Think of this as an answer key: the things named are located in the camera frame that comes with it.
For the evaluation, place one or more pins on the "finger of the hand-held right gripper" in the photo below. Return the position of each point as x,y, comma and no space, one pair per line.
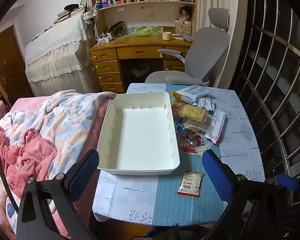
288,182

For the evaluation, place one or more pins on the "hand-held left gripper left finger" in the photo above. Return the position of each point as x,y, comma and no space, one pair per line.
83,172

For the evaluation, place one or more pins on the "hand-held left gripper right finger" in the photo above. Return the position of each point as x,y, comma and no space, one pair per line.
218,176

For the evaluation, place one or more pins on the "clear glass plate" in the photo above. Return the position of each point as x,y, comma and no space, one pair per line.
193,151

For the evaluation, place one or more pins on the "white plastic storage bin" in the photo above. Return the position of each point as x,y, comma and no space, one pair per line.
140,135

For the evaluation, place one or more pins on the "grey foil snack packet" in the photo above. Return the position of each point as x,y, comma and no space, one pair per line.
205,104

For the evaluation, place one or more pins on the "small orange white snack packet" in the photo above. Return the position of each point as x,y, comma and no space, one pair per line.
190,183

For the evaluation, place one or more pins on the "blue white printed tablecloth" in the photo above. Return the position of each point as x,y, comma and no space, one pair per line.
235,135

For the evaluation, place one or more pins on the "red candy packet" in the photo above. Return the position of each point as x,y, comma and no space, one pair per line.
190,140

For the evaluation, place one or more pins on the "white printed snack packet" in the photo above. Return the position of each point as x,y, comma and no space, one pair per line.
217,127

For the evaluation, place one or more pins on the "pastel floral fleece blanket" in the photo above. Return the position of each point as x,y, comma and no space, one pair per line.
65,120

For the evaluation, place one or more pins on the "pink fleece blanket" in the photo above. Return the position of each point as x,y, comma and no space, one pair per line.
25,157

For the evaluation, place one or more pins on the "blue foil wrapped candy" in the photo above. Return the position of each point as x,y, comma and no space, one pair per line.
181,128

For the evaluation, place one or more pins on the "clear packet of yellow crackers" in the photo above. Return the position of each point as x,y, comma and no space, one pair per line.
192,113

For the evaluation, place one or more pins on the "pink bed sheet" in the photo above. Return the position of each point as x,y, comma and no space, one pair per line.
27,103

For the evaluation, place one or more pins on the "metal window grille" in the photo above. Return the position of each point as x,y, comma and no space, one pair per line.
277,80

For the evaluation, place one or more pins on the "lined waste bin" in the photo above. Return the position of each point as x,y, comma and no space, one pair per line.
140,70

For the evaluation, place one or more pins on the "white lace cover cloth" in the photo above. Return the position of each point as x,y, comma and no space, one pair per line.
57,55

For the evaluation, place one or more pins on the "grey office chair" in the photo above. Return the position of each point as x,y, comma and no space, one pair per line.
205,55

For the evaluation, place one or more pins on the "brown wooden door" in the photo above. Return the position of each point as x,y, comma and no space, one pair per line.
7,65

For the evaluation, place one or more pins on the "wooden desk with drawers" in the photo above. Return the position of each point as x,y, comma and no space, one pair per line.
137,52

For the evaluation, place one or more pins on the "white power strip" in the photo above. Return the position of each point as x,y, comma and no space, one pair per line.
104,39

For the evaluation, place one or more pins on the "dark patterned pouch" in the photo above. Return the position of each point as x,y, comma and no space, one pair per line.
116,29

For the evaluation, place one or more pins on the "yellow cup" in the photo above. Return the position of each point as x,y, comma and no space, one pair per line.
166,36

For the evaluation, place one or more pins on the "printed cardboard box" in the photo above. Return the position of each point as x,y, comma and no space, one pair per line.
183,29

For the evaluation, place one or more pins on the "green packets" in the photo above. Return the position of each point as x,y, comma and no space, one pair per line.
145,31

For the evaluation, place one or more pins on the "patterned cloth bag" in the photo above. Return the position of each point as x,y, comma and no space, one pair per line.
91,15

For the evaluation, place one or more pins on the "stack of books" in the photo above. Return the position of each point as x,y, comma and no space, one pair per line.
65,15

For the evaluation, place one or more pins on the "brown haired doll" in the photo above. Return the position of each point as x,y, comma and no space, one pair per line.
185,13

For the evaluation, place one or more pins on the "black oval case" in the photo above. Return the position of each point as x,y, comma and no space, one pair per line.
71,6

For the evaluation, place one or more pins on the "wooden bookshelf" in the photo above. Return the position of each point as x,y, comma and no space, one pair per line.
145,12

